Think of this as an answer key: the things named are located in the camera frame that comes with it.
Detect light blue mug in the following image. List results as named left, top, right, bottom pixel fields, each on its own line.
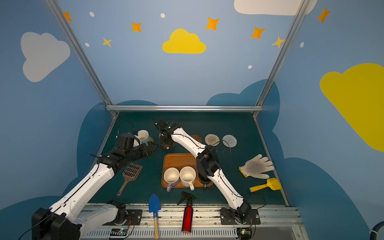
left=137, top=130, right=151, bottom=145

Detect purple mug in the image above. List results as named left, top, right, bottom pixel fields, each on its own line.
left=163, top=168, right=180, bottom=192

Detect multicolour woven coaster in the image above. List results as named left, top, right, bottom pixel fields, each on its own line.
left=205, top=134, right=221, bottom=147

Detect grey woven coaster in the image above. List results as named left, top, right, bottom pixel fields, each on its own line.
left=222, top=135, right=238, bottom=148

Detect dark wooden coaster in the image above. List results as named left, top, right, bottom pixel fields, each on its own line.
left=191, top=135, right=203, bottom=144

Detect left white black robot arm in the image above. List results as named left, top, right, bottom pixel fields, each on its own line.
left=31, top=133, right=158, bottom=240

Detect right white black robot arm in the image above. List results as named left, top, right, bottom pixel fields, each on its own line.
left=155, top=119, right=252, bottom=224

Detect brown slotted scoop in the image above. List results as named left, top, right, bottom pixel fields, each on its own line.
left=117, top=163, right=143, bottom=196

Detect orange wooden tray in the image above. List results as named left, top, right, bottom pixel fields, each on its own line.
left=162, top=154, right=204, bottom=188

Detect white speckled mug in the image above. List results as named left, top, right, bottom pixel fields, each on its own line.
left=180, top=167, right=196, bottom=191

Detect blue garden trowel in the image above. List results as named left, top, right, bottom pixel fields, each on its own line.
left=149, top=194, right=161, bottom=240

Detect black mug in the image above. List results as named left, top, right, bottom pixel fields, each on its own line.
left=198, top=174, right=211, bottom=192

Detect left controller board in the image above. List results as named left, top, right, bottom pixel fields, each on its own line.
left=109, top=228, right=129, bottom=240

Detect controller board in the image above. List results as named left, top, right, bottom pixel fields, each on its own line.
left=109, top=228, right=129, bottom=240
left=236, top=228, right=253, bottom=240

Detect red spray bottle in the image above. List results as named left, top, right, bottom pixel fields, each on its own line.
left=177, top=192, right=196, bottom=234

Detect white work glove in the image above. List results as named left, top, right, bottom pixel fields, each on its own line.
left=239, top=154, right=275, bottom=180

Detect yellow hand shovel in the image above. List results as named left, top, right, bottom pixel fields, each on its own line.
left=249, top=178, right=282, bottom=193

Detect right controller board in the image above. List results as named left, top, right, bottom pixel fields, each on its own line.
left=236, top=228, right=253, bottom=240

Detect aluminium frame back bar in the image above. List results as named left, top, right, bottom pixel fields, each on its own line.
left=106, top=105, right=263, bottom=112

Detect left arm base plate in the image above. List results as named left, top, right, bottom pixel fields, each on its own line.
left=104, top=209, right=143, bottom=226

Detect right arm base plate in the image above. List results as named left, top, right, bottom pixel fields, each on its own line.
left=220, top=208, right=261, bottom=225

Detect aluminium frame left post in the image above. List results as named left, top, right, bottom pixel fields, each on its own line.
left=45, top=0, right=113, bottom=106

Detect aluminium frame post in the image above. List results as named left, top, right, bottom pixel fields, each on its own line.
left=252, top=0, right=313, bottom=120
left=45, top=0, right=113, bottom=106

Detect aluminium frame right post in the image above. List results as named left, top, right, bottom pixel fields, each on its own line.
left=252, top=0, right=313, bottom=120

